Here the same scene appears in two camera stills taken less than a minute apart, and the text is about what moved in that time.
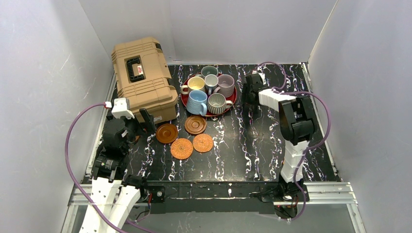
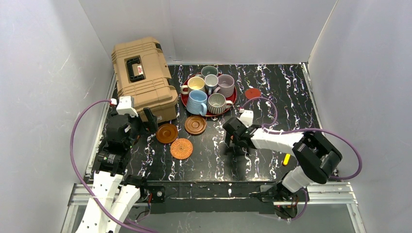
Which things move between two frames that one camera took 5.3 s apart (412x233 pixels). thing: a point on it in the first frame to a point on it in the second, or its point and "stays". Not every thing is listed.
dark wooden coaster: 195,124 stays
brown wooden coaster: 166,133 stays
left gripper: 138,121 stays
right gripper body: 248,91 to 234,139
